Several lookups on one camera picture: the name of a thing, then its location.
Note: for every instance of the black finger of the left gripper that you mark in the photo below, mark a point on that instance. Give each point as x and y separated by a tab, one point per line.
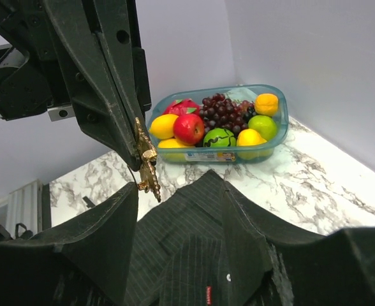
69	59

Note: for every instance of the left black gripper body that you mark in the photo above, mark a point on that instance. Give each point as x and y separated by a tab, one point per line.
22	25

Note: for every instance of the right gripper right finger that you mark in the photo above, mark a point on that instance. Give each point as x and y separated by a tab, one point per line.
273	262

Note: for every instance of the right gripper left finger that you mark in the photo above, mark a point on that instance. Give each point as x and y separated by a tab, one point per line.
83	261

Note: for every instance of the opposing finger of the left gripper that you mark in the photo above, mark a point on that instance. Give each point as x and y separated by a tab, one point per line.
117	78

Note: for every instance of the gold brooch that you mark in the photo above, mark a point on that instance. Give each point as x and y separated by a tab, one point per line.
148	156

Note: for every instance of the black pinstriped shirt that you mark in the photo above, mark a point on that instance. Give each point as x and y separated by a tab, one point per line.
178	255

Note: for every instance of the orange yellow round fruit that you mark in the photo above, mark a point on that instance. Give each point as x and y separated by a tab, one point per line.
162	126

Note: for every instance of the yellow mango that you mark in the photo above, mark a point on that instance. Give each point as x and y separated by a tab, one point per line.
173	143

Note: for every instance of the pink dragon fruit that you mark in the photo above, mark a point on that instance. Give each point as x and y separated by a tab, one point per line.
182	106

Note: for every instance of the red apple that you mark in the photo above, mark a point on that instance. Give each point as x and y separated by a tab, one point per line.
189	128

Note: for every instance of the dark red grape bunch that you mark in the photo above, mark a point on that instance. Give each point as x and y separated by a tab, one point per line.
220	111

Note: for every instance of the green apple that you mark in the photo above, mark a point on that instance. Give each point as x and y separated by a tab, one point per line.
219	137

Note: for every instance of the teal transparent fruit bowl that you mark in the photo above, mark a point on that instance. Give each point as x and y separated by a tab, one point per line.
201	154

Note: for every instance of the yellow lemon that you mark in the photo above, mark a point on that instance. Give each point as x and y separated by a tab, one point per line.
251	138

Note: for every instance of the green lime fruit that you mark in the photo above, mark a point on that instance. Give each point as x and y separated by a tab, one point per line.
264	125

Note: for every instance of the small orange fruit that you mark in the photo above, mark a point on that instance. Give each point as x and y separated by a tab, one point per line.
266	104

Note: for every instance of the aluminium rail frame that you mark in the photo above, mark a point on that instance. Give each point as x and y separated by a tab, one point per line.
29	205

